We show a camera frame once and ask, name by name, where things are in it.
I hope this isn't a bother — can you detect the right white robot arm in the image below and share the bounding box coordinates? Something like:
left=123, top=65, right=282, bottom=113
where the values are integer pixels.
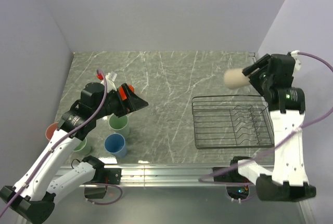
left=224, top=52, right=316, bottom=202

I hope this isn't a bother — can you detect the black wire dish rack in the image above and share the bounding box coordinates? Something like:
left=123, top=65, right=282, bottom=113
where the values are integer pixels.
left=191, top=95, right=274, bottom=149

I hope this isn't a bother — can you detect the light green plastic cup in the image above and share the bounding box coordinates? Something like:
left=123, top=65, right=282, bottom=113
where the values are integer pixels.
left=73, top=138, right=92, bottom=155

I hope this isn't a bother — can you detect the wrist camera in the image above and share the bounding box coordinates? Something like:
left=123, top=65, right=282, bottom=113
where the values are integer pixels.
left=96, top=71, right=117, bottom=91
left=290, top=50, right=301, bottom=73

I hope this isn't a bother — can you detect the orange mug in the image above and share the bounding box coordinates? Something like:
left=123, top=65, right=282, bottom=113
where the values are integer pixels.
left=128, top=85, right=134, bottom=92

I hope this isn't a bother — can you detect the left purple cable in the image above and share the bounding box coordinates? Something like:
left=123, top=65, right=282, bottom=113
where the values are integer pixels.
left=0, top=69, right=123, bottom=217

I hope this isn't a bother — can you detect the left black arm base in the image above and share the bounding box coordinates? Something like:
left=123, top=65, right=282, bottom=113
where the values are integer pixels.
left=84, top=168, right=123, bottom=205

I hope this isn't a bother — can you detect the blue plastic cup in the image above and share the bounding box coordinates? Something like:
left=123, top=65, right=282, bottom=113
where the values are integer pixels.
left=104, top=133, right=127, bottom=158

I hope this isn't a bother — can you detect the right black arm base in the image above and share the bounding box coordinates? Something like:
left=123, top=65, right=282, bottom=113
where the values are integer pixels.
left=214, top=170, right=250, bottom=201

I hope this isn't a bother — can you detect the aluminium mounting rail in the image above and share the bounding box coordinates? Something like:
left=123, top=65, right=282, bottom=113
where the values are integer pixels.
left=54, top=165, right=304, bottom=187

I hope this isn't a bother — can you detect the salmon plastic cup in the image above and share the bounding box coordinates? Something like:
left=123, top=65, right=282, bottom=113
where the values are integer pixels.
left=45, top=122, right=58, bottom=141

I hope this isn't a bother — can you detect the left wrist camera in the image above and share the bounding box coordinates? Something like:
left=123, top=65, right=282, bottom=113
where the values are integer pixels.
left=96, top=71, right=117, bottom=91

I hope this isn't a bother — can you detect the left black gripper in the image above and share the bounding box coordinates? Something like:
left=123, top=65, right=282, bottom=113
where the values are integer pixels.
left=94, top=83, right=148, bottom=119

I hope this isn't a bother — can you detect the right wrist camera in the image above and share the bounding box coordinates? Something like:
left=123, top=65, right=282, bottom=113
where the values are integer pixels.
left=290, top=50, right=301, bottom=73

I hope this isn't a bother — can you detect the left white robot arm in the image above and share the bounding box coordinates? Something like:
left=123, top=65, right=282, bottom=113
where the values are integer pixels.
left=1, top=82, right=148, bottom=223

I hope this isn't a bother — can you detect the beige plastic cup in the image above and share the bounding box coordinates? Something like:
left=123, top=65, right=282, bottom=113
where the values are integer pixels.
left=224, top=69, right=250, bottom=89

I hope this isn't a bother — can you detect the pale green plastic cup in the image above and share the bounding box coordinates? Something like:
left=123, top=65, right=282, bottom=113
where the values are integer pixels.
left=109, top=114, right=130, bottom=138

